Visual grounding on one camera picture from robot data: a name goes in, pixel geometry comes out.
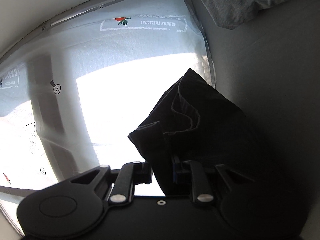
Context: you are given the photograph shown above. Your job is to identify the black cargo pants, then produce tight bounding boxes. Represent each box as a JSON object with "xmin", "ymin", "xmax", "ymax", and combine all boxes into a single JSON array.
[{"xmin": 129, "ymin": 69, "xmax": 268, "ymax": 200}]

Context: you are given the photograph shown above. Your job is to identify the translucent printed storage bag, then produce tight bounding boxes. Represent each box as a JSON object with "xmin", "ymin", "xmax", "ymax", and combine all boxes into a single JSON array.
[{"xmin": 1, "ymin": 0, "xmax": 215, "ymax": 236}]

